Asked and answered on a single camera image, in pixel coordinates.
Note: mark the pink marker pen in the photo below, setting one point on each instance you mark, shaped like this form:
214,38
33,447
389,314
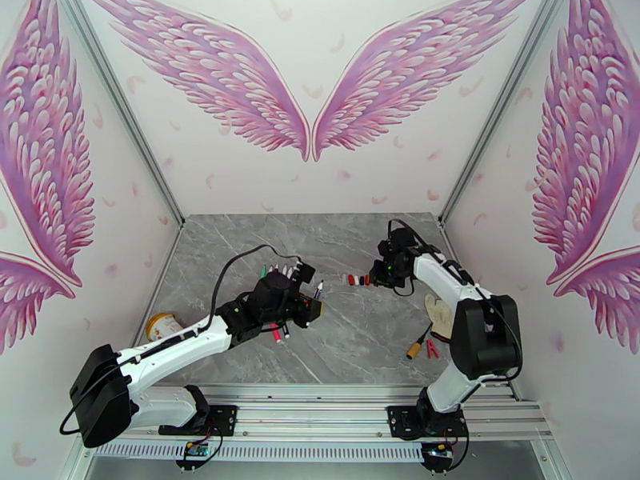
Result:
276,335

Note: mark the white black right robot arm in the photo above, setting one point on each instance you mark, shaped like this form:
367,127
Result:
435,268

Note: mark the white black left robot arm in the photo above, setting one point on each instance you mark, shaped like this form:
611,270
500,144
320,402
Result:
175,343

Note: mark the beige work glove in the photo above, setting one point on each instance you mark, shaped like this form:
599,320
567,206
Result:
440,313

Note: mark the red crocodile clip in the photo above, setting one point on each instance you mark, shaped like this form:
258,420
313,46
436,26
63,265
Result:
433,348

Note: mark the small green circuit board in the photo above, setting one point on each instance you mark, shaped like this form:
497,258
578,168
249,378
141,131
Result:
196,449
436,449

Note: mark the aluminium mounting rail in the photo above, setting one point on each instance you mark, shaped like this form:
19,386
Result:
310,416

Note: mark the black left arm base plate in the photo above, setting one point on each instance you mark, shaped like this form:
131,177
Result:
225,418

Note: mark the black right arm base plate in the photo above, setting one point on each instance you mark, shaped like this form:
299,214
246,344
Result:
400,418

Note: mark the aluminium frame post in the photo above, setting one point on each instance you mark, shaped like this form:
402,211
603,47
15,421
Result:
503,108
125,108

